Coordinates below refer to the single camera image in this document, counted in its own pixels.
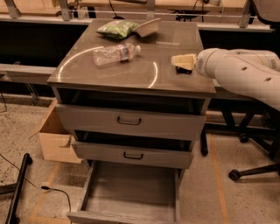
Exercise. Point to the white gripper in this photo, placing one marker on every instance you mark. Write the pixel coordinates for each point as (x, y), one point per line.
(203, 63)

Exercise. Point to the dark chocolate bar wrapper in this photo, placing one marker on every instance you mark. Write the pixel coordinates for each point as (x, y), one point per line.
(181, 70)

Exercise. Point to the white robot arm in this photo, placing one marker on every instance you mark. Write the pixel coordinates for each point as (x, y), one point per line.
(251, 73)

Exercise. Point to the grey drawer cabinet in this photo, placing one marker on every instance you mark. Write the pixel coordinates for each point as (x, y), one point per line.
(148, 82)

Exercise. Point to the grey top drawer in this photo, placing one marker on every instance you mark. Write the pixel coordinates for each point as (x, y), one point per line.
(130, 122)

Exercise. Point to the grey drawer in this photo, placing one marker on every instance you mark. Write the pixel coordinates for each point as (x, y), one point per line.
(133, 155)
(128, 194)
(130, 122)

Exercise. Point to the grey middle drawer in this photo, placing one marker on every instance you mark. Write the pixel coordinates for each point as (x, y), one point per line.
(133, 155)

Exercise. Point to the grey bottom drawer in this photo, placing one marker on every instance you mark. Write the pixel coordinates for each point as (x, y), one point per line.
(128, 194)

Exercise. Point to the white bowl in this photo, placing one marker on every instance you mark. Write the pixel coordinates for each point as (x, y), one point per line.
(148, 28)

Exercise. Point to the clear plastic water bottle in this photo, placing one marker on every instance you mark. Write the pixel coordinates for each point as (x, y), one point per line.
(115, 53)

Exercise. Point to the green chip bag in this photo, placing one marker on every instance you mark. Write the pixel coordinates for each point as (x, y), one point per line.
(117, 29)

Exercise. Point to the black office chair base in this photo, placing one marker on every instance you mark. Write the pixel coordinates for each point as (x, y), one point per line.
(267, 138)

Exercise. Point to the cardboard box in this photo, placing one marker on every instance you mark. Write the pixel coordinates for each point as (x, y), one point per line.
(55, 141)

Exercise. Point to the black floor stand leg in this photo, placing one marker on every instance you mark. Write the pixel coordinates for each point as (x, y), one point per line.
(15, 189)

